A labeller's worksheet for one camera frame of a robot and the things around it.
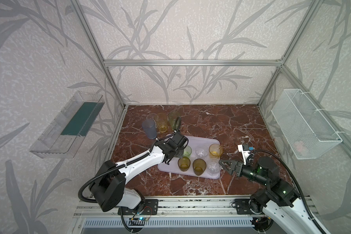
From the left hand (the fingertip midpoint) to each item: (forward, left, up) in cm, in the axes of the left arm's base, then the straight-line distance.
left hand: (179, 150), depth 85 cm
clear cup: (+3, -14, -7) cm, 16 cm away
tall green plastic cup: (+29, +4, -8) cm, 30 cm away
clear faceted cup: (-6, -1, +8) cm, 10 cm away
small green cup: (+2, -5, -6) cm, 8 cm away
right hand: (-12, -21, +12) cm, 27 cm away
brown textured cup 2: (-6, -3, -7) cm, 9 cm away
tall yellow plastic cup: (+19, +12, +2) cm, 23 cm away
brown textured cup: (-8, -12, -3) cm, 15 cm away
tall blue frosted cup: (+18, +20, -3) cm, 27 cm away
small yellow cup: (+2, -23, -4) cm, 23 cm away
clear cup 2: (+27, +20, -1) cm, 34 cm away
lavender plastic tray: (+11, -10, -9) cm, 17 cm away
